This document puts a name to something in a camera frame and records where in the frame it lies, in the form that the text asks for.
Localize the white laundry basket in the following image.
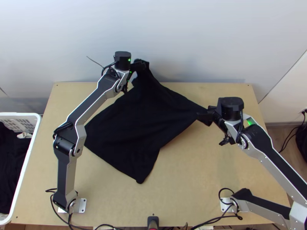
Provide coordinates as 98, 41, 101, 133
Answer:
0, 112, 43, 222

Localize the black cable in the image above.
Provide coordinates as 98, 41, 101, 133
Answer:
45, 187, 80, 230
279, 110, 307, 153
191, 187, 243, 230

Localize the black garment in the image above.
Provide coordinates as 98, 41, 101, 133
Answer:
0, 121, 31, 214

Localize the black t-shirt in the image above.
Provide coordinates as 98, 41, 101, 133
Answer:
84, 67, 208, 185

